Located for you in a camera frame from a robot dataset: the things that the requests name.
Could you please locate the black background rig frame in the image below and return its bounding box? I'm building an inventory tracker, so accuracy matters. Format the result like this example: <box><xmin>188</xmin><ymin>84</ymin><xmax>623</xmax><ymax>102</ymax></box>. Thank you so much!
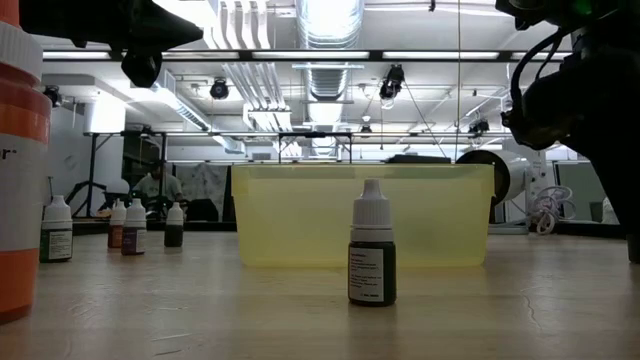
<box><xmin>84</xmin><ymin>130</ymin><xmax>169</xmax><ymax>219</ymax></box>

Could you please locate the pale green partition screen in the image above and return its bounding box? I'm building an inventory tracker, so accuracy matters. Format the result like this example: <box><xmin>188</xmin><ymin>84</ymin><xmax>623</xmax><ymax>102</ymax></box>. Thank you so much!
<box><xmin>554</xmin><ymin>160</ymin><xmax>609</xmax><ymax>224</ymax></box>

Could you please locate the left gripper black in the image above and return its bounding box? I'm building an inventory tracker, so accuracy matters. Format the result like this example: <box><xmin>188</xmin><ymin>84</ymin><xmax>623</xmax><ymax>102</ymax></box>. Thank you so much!
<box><xmin>72</xmin><ymin>0</ymin><xmax>204</xmax><ymax>89</ymax></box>

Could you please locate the person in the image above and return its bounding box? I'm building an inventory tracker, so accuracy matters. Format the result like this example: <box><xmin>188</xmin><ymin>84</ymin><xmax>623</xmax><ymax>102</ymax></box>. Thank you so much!
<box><xmin>130</xmin><ymin>162</ymin><xmax>185</xmax><ymax>206</ymax></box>

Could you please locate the white light bar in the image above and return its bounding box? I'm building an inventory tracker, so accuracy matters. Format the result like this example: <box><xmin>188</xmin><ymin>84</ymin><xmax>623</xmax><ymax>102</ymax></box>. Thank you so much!
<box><xmin>42</xmin><ymin>50</ymin><xmax>241</xmax><ymax>61</ymax></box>
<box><xmin>252</xmin><ymin>50</ymin><xmax>371</xmax><ymax>61</ymax></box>
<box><xmin>512</xmin><ymin>51</ymin><xmax>571</xmax><ymax>61</ymax></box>
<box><xmin>382</xmin><ymin>50</ymin><xmax>501</xmax><ymax>61</ymax></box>

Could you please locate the small orange-brown food coloring bottle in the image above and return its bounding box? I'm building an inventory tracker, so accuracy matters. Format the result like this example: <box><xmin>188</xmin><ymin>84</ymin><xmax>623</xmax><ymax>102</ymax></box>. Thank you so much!
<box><xmin>107</xmin><ymin>200</ymin><xmax>128</xmax><ymax>250</ymax></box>

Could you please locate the small green food coloring bottle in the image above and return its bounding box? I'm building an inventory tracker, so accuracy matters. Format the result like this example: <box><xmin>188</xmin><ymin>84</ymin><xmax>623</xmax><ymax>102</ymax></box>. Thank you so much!
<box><xmin>39</xmin><ymin>194</ymin><xmax>74</xmax><ymax>264</ymax></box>

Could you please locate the small dark green coloring bottle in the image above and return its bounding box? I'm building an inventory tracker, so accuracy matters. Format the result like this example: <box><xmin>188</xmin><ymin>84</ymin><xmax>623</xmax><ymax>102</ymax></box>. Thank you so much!
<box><xmin>163</xmin><ymin>201</ymin><xmax>185</xmax><ymax>248</ymax></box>

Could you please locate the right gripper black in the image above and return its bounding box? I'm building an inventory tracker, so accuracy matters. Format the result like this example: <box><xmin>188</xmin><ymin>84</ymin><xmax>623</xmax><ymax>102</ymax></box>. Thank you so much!
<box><xmin>501</xmin><ymin>29</ymin><xmax>640</xmax><ymax>236</ymax></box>

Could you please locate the silver round ventilation duct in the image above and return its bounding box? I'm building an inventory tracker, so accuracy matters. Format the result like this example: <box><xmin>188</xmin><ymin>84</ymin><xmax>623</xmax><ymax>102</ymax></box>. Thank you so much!
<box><xmin>294</xmin><ymin>0</ymin><xmax>366</xmax><ymax>159</ymax></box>

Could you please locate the black background chair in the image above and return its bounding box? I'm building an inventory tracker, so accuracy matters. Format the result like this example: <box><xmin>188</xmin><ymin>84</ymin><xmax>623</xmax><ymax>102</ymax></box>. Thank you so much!
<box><xmin>184</xmin><ymin>198</ymin><xmax>221</xmax><ymax>223</ymax></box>

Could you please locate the white camera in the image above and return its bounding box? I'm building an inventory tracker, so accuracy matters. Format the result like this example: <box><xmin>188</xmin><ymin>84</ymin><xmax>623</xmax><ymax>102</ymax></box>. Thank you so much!
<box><xmin>455</xmin><ymin>148</ymin><xmax>534</xmax><ymax>206</ymax></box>

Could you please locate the white coiled cable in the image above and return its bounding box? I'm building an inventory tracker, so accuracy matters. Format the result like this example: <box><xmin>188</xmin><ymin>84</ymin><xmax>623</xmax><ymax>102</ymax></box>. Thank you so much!
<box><xmin>527</xmin><ymin>184</ymin><xmax>576</xmax><ymax>236</ymax></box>

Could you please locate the small purple food coloring bottle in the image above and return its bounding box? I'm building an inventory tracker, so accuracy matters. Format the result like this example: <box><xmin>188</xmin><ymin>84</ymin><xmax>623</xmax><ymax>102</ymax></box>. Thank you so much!
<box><xmin>120</xmin><ymin>197</ymin><xmax>148</xmax><ymax>257</ymax></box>

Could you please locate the small black food coloring bottle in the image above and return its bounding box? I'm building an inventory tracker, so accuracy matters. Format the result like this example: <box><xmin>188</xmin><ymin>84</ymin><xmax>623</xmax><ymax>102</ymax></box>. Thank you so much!
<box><xmin>347</xmin><ymin>178</ymin><xmax>398</xmax><ymax>308</ymax></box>

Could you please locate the black monitor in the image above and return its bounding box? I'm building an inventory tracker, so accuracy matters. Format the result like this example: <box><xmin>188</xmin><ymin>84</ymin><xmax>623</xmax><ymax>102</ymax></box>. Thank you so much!
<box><xmin>394</xmin><ymin>153</ymin><xmax>452</xmax><ymax>165</ymax></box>

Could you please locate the grey patterned panel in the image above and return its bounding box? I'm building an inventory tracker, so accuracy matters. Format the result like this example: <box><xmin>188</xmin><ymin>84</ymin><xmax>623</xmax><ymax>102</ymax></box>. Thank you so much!
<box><xmin>174</xmin><ymin>162</ymin><xmax>229</xmax><ymax>221</ymax></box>

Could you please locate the large orange food coloring bottle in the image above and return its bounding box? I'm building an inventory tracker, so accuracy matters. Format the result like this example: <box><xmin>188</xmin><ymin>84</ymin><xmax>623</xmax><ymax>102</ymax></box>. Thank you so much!
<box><xmin>0</xmin><ymin>0</ymin><xmax>54</xmax><ymax>324</ymax></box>

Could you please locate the yellow translucent plastic bin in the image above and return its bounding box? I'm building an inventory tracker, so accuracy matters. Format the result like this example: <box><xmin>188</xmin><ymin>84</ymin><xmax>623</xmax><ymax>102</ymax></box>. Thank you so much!
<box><xmin>230</xmin><ymin>163</ymin><xmax>496</xmax><ymax>269</ymax></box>

